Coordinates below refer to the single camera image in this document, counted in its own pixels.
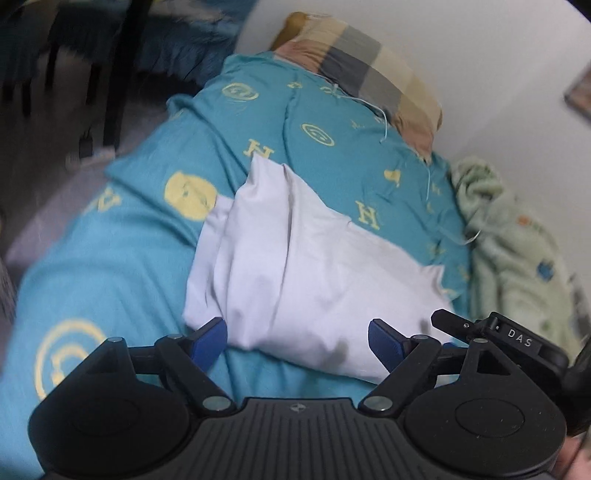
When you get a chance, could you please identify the chair with blue cover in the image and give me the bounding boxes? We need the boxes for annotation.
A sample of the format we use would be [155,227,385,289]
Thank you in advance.
[0,0,47,116]
[46,0,259,108]

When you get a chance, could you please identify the framed picture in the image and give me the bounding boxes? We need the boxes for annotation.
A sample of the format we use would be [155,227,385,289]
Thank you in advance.
[563,65,591,116]

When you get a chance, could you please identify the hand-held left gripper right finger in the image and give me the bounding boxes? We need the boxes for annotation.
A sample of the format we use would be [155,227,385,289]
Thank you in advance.
[359,318,522,415]

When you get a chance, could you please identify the white printed t-shirt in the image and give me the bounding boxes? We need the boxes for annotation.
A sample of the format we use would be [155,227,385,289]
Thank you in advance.
[182,154,458,384]

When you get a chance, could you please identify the white power strip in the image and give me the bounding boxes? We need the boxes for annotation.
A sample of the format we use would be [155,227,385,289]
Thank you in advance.
[65,148,117,169]

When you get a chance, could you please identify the person's right forearm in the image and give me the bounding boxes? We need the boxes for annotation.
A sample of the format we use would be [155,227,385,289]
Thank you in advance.
[566,431,591,480]

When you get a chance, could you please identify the teal patterned bed sheet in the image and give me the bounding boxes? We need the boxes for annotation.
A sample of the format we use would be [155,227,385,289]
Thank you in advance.
[0,51,476,480]

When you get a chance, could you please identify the dark table with white edge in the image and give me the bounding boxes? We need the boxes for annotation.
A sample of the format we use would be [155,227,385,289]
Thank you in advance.
[102,0,154,149]

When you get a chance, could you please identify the brown pillow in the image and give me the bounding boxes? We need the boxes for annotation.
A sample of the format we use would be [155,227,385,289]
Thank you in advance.
[271,11,315,49]

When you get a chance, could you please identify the grey mattress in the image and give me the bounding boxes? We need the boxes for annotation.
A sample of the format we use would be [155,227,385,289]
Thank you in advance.
[0,152,116,324]

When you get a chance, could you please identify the green fleece blanket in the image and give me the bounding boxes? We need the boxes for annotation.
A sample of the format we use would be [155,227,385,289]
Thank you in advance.
[450,157,588,357]

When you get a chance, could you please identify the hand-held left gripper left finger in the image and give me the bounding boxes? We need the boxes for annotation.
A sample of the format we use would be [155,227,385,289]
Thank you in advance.
[69,316,238,415]

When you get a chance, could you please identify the plaid pillow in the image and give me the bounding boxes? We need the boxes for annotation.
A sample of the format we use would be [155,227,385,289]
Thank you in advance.
[272,14,444,163]

